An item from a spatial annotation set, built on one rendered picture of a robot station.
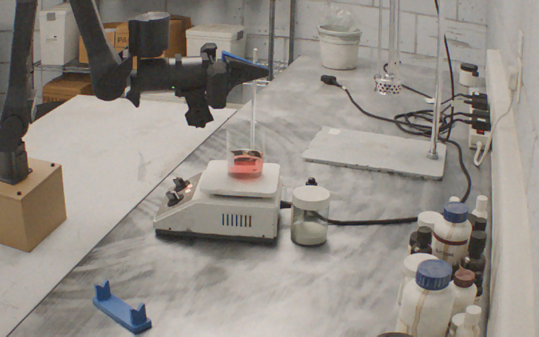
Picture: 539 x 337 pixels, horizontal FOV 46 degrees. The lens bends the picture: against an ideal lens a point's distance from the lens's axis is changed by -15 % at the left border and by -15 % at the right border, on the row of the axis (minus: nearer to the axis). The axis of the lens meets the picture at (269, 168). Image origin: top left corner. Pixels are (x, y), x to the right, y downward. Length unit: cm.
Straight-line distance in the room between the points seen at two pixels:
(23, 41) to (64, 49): 266
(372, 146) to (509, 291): 76
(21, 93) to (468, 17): 271
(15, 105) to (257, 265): 47
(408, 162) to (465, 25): 207
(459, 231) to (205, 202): 40
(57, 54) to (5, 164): 263
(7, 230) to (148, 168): 42
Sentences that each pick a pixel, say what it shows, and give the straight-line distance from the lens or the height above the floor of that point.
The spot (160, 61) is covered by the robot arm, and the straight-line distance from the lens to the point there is 110.
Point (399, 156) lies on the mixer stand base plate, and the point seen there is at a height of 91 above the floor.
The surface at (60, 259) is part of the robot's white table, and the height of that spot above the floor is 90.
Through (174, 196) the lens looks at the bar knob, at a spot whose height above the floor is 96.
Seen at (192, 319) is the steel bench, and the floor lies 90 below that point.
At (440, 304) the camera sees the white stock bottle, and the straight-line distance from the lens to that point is 85.
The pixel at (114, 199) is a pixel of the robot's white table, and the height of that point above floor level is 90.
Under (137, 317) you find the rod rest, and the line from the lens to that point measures 94.
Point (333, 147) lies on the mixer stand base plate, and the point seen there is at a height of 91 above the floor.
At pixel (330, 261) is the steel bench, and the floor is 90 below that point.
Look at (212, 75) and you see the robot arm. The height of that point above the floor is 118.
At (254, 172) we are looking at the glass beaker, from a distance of 115.
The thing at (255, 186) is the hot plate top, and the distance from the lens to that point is 114.
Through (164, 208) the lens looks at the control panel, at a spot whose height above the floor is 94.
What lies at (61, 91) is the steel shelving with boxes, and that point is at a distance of 383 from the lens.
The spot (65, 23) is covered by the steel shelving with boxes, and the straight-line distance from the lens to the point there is 371.
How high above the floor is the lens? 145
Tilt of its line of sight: 23 degrees down
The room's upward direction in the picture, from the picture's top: 2 degrees clockwise
